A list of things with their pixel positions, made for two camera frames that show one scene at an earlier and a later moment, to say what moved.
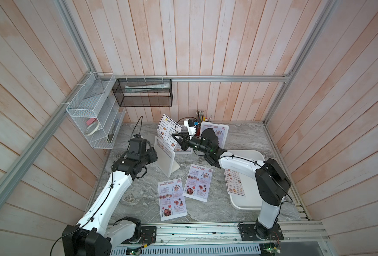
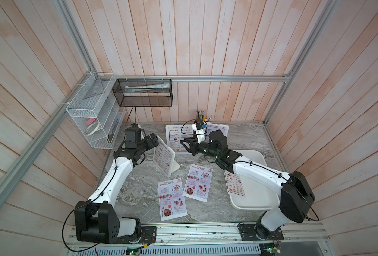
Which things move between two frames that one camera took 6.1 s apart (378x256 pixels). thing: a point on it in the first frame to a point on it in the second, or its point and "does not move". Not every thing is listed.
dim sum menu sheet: (233, 183) does not move
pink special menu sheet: (172, 199) does not move
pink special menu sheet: (197, 182) does not move
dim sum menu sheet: (164, 139) to (163, 157)
